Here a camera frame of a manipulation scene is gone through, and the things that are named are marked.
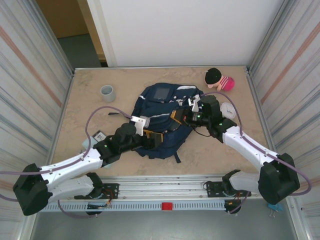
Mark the white round case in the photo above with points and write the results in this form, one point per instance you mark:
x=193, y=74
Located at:
x=229, y=110

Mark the navy blue backpack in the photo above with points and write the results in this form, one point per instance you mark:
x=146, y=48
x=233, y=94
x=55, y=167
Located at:
x=160, y=107

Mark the small black white card pack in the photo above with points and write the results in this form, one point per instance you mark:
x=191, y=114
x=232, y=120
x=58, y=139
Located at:
x=99, y=137

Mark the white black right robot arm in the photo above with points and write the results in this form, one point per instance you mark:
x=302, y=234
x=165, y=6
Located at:
x=250, y=147

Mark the pink plush doll black hair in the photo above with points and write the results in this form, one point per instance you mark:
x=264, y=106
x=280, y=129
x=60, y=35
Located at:
x=225, y=83

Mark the grey plastic cup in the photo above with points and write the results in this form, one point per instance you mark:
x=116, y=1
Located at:
x=108, y=93

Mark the red button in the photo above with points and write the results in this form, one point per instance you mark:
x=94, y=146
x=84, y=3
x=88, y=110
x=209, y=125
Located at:
x=167, y=206

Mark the blue binder clip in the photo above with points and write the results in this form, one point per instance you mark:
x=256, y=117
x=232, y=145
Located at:
x=275, y=208

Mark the wooden door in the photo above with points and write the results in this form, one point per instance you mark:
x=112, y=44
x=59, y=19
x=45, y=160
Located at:
x=67, y=20

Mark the aluminium rail frame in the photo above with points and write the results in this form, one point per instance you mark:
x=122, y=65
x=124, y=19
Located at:
x=162, y=188

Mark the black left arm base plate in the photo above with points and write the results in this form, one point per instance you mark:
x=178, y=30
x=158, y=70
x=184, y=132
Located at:
x=112, y=191

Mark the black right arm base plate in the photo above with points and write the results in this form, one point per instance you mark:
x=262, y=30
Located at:
x=212, y=190

